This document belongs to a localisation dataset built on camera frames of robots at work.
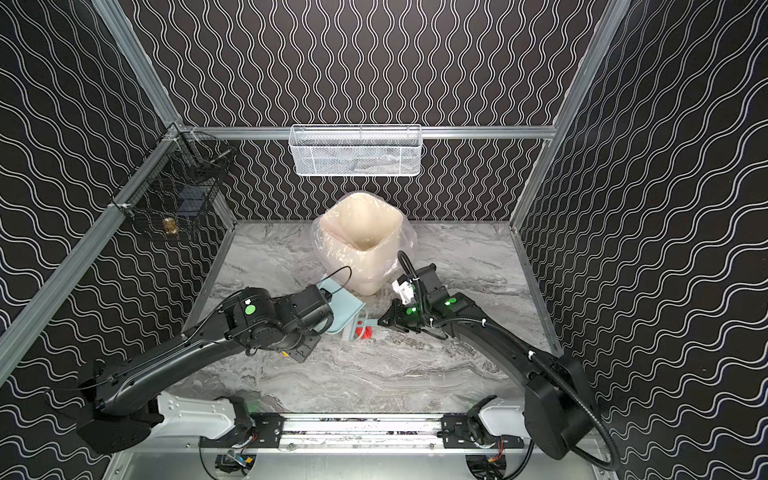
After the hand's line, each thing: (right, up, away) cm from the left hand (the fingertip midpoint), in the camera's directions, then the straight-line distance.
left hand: (311, 342), depth 67 cm
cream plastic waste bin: (+8, +27, +34) cm, 44 cm away
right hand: (+15, +2, +12) cm, 19 cm away
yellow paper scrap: (-3, 0, -7) cm, 8 cm away
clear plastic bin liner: (+23, +24, +23) cm, 40 cm away
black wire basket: (-50, +38, +25) cm, 67 cm away
